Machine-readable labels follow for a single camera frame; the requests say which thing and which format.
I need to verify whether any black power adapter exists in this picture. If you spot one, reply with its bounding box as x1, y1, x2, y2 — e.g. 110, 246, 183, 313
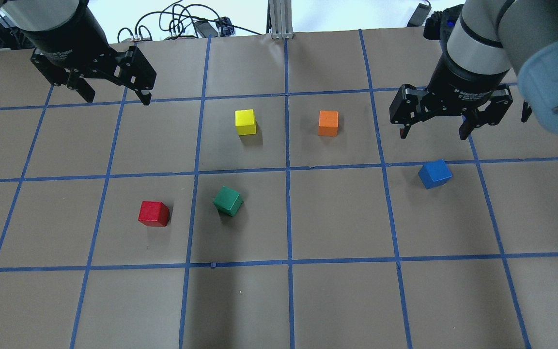
193, 19, 219, 38

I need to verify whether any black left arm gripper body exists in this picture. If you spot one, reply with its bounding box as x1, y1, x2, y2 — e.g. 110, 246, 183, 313
31, 10, 136, 88

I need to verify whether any red wooden block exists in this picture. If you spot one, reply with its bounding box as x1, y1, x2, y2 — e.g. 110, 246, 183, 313
138, 201, 170, 227

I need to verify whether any orange wooden block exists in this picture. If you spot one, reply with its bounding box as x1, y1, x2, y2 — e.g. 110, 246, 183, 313
317, 110, 339, 137

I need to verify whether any green wooden block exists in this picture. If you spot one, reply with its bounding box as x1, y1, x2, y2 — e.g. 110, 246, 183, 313
213, 186, 244, 217

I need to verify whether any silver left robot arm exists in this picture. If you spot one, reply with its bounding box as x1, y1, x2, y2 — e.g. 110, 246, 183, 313
0, 0, 157, 105

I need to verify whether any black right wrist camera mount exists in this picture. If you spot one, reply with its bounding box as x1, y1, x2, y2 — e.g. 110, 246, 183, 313
423, 9, 459, 42

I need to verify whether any blue wooden block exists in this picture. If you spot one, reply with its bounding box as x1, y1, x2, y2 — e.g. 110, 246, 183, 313
418, 159, 453, 190

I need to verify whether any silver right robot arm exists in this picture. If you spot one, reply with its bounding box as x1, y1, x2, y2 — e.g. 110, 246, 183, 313
389, 0, 558, 141

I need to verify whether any yellow wooden block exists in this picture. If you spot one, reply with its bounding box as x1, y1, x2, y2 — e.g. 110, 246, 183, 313
234, 109, 257, 136

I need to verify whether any aluminium frame post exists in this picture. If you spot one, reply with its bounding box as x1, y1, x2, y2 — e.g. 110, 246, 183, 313
266, 0, 294, 40

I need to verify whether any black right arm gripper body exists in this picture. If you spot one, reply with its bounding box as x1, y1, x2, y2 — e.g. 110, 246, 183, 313
417, 51, 502, 119

